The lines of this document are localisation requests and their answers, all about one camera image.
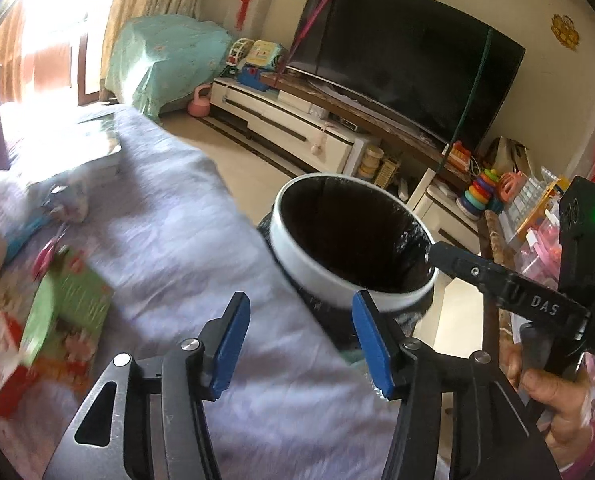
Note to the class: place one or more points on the white cage ball toy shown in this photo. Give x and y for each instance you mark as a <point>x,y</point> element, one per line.
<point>238,52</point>

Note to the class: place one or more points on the orange toy piano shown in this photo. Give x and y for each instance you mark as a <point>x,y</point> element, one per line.
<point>463,155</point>

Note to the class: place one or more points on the white flat box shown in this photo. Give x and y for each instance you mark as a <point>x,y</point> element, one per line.
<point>293,101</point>

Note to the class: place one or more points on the yellow toy building model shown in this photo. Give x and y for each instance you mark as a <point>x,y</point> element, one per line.
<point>387,172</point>

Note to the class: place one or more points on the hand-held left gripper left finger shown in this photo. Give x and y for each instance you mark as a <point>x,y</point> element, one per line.
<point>230,345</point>

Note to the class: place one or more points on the pink plastic toy pile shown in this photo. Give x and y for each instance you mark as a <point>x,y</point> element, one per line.
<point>542,252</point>

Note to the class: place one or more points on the green rod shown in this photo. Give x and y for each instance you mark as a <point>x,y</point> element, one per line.
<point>472,95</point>

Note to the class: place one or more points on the stack of books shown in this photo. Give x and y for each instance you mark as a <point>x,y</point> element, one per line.
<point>95,157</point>

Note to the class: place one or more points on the white remote control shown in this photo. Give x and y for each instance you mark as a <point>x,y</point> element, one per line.
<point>403,189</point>

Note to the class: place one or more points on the lavender table cloth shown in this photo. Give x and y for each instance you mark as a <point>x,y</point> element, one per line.
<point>187,240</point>

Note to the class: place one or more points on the black curved television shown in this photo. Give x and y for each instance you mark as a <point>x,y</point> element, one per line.
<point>407,55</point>

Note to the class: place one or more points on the pink hanging charm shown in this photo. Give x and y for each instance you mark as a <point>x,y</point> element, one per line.
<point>318,144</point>

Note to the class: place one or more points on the crumpled white wrapper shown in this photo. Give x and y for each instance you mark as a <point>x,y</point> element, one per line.
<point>70,197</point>

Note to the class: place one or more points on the pink small item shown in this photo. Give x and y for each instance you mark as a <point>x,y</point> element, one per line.
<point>45,256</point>

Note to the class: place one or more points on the gold flower wall sticker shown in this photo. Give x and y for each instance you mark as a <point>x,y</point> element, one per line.
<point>565,31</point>

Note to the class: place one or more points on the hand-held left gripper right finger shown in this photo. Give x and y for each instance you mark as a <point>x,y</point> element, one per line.
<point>372,345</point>

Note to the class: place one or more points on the black set-top box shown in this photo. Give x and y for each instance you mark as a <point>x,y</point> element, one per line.
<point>350,123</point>

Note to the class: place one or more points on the yellow activity toy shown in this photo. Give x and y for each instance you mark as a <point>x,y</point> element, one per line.
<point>263,54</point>

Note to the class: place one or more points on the beige paper bag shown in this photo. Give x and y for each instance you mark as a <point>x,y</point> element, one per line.
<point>507,155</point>

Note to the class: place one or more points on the blue toy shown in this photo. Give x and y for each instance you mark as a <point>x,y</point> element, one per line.
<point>251,77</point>

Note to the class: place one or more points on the red and white box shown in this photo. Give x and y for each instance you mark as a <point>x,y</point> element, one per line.
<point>2,360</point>

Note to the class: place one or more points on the green printed box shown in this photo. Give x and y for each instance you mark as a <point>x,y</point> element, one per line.
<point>67,305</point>

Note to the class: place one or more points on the person's right hand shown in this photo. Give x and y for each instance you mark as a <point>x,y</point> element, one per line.
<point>570,410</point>

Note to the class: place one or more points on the pink kettlebell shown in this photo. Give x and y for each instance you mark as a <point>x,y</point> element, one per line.
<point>199,104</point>

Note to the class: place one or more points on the white bin with black liner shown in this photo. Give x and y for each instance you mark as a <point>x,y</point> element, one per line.
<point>347,240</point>

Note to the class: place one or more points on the pink rod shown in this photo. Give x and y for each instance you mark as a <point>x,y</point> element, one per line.
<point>307,25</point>

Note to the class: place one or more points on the brown sliding door frame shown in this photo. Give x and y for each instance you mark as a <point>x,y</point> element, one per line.
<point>85,70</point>

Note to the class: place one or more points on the orange plastic toy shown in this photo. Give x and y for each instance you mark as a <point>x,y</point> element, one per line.
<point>511,186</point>

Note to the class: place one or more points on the clear plastic storage box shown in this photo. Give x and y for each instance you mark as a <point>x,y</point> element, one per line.
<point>532,205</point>

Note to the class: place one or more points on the teal covered furniture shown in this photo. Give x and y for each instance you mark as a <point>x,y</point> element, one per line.
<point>162,60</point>

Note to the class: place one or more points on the white television cabinet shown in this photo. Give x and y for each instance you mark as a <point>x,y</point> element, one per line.
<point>287,120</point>

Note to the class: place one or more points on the stacked yellow containers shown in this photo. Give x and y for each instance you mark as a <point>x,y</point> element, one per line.
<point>371,162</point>

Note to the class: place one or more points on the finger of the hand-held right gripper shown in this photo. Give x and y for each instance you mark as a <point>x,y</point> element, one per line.
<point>465,267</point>

